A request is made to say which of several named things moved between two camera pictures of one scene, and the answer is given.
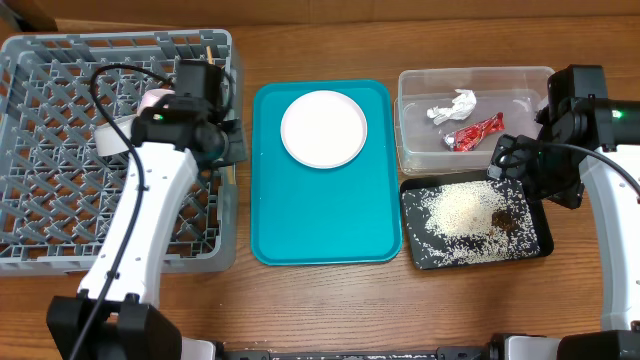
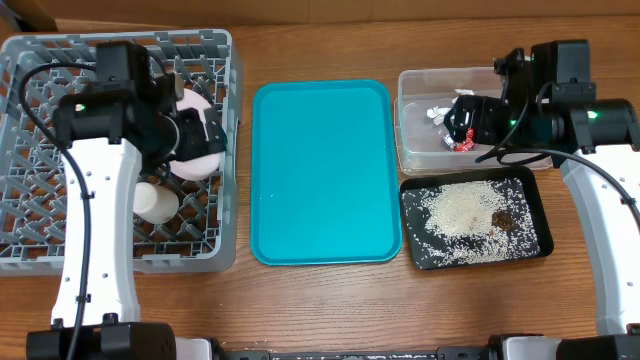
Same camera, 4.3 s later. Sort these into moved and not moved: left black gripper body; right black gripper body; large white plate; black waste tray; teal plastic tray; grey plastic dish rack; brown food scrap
Moved: large white plate; right black gripper body; left black gripper body
Not moved: teal plastic tray; black waste tray; grey plastic dish rack; brown food scrap
